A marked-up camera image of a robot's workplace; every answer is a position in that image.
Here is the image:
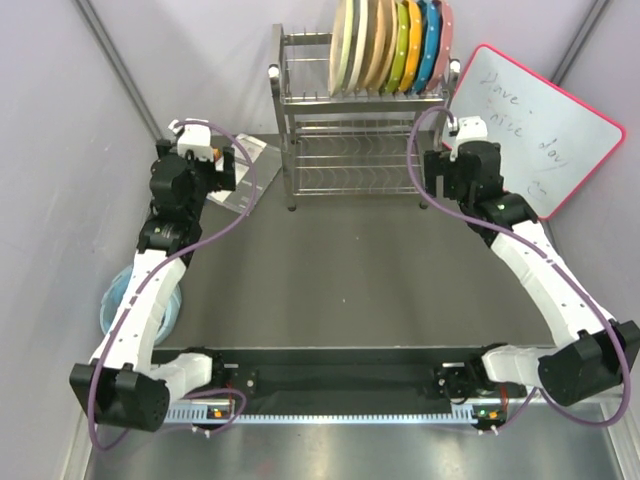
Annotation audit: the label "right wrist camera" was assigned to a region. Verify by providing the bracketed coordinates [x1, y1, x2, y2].
[444, 116, 488, 162]

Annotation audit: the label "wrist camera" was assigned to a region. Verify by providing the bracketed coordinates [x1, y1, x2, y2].
[444, 116, 488, 162]
[168, 119, 216, 162]

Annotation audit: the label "pink polka dot plate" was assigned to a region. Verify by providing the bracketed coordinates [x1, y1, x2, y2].
[426, 1, 454, 92]

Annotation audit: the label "yellow polka dot plate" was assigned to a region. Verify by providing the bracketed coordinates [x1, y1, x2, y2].
[398, 1, 423, 93]

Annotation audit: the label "steel two-tier dish rack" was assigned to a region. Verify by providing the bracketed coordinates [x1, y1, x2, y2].
[268, 24, 461, 210]

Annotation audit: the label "pink framed whiteboard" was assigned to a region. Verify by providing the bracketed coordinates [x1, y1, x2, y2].
[450, 44, 626, 220]

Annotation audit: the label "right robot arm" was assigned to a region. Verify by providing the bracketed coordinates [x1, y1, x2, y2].
[424, 140, 639, 407]

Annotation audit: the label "blue polka dot plate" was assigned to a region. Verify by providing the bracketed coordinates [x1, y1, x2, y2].
[412, 1, 442, 95]

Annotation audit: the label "grey white booklet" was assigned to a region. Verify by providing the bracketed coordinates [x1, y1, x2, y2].
[207, 133, 281, 214]

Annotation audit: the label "beige bird plate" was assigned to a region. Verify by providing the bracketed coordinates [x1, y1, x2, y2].
[357, 1, 386, 91]
[369, 0, 398, 92]

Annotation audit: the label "light blue headphones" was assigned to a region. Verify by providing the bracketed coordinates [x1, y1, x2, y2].
[99, 265, 182, 346]

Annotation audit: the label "green polka dot plate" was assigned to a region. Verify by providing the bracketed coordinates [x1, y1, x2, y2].
[383, 1, 410, 94]

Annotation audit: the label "grey slotted cable duct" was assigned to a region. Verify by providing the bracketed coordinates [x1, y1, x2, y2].
[164, 400, 504, 426]

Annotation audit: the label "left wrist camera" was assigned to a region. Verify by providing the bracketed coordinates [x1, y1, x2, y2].
[168, 119, 216, 162]

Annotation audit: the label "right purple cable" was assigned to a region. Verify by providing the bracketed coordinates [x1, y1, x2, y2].
[407, 105, 632, 434]

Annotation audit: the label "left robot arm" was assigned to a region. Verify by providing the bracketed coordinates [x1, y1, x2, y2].
[69, 141, 236, 432]

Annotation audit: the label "white blue leaf plate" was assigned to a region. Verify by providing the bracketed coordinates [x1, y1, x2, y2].
[344, 0, 370, 94]

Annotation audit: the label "cream green plate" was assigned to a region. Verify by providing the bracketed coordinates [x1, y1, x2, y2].
[328, 0, 355, 97]

